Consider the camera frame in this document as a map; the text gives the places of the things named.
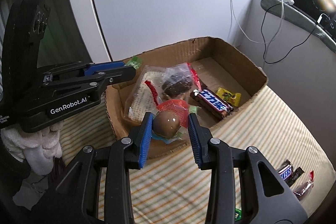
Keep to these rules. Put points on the white wardrobe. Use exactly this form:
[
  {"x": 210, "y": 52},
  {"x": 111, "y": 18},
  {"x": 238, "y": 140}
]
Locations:
[{"x": 157, "y": 3}]

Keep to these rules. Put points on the striped beige blanket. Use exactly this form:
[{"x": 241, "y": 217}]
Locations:
[{"x": 262, "y": 129}]

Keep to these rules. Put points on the brown chocolate bar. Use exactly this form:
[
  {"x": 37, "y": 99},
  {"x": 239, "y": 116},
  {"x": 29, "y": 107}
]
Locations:
[{"x": 285, "y": 171}]

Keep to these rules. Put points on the dark brown snack packet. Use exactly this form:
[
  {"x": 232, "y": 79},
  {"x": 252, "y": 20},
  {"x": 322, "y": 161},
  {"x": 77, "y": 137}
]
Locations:
[{"x": 295, "y": 176}]

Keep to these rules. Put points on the long light green packet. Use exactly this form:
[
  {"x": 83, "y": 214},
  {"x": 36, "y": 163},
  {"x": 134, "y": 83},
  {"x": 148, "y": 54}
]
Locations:
[{"x": 135, "y": 61}]

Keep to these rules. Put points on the dark green snack packet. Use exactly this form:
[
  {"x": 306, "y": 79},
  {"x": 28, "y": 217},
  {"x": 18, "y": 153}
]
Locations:
[{"x": 237, "y": 214}]

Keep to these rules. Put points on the jelly cup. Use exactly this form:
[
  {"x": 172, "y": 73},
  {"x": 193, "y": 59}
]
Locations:
[{"x": 166, "y": 121}]

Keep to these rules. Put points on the clear printed snack packet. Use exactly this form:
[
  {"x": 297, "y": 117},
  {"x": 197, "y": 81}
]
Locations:
[{"x": 140, "y": 106}]

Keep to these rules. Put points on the chocolate bar with blue lettering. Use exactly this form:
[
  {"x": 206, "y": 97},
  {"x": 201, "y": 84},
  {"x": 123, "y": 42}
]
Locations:
[{"x": 212, "y": 103}]

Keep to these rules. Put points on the cardboard box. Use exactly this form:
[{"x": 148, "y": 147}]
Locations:
[{"x": 231, "y": 56}]

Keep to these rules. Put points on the small green candy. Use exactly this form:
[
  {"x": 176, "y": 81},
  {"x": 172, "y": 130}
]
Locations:
[{"x": 194, "y": 109}]

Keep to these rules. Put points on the red-ended dark snack packet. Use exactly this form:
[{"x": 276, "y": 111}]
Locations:
[{"x": 304, "y": 187}]

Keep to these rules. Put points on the clear red-ended prune bag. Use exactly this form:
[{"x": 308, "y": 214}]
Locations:
[{"x": 176, "y": 85}]

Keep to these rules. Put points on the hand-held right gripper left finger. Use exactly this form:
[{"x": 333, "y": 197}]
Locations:
[{"x": 145, "y": 134}]

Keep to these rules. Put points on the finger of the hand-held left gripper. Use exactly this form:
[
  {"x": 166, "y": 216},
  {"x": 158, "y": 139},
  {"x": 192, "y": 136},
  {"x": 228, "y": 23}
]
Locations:
[
  {"x": 105, "y": 67},
  {"x": 118, "y": 75}
]

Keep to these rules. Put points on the yellow candy packet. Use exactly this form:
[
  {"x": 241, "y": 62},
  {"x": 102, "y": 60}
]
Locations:
[{"x": 227, "y": 96}]

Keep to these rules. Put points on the grey stone window sill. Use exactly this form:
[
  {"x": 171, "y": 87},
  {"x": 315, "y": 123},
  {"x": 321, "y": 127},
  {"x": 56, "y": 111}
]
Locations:
[{"x": 302, "y": 18}]

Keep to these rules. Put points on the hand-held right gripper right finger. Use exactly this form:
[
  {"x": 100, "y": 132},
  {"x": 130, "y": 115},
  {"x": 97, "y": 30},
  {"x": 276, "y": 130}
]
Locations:
[{"x": 195, "y": 140}]

